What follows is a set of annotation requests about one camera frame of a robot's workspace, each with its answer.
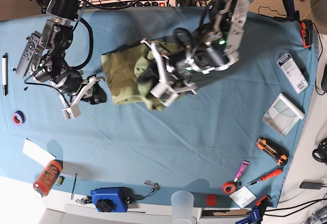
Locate black tweezers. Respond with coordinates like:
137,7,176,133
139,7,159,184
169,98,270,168
71,173,77,200

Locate orange screwdriver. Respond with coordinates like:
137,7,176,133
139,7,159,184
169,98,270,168
247,168,283,186

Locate white patterned notebook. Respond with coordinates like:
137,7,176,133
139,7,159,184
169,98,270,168
263,93,305,137

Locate grey remote control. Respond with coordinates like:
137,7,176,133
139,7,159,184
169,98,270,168
16,31,45,77

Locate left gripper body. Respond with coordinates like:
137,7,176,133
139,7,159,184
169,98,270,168
140,38,197,107

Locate white marker pen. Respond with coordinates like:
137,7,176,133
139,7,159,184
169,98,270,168
2,53,8,96

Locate small green battery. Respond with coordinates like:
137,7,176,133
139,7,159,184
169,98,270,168
56,175,65,186

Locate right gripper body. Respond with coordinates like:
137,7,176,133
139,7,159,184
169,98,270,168
58,74,105,120

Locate olive green t-shirt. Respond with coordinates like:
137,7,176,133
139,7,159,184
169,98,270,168
101,44,165,110

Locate orange tape roll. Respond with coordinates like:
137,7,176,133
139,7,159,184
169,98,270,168
222,182,238,195

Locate purple tape roll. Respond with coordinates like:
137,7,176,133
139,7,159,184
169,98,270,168
12,110,26,126

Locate red plastic block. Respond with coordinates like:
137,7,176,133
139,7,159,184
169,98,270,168
206,194,217,207

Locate blue table cloth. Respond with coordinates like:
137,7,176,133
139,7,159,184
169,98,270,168
1,13,319,205

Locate blue bar clamp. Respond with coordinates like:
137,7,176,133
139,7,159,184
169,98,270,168
236,195,270,224

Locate metal key clip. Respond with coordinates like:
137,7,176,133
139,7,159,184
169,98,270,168
144,180,160,192

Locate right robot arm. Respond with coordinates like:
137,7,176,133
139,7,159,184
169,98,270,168
16,0,107,120

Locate orange black clamp tool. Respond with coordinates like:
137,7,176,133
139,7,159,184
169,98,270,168
301,19,313,50

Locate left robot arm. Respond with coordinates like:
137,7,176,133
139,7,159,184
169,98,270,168
137,0,254,107

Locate orange utility knife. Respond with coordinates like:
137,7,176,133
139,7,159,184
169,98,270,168
256,138,288,167

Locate pink glue tube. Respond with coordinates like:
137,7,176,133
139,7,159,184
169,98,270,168
234,161,250,182

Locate orange spray can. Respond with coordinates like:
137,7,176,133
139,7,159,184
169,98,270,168
33,160,63,199

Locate white square packet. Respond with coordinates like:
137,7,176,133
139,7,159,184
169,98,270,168
229,186,256,208

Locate white paper card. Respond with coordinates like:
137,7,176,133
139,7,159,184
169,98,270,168
22,139,56,167

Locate translucent plastic cup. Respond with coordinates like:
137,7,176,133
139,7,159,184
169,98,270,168
171,191,194,224

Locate blue plastic box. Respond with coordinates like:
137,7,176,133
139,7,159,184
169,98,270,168
90,187,134,213

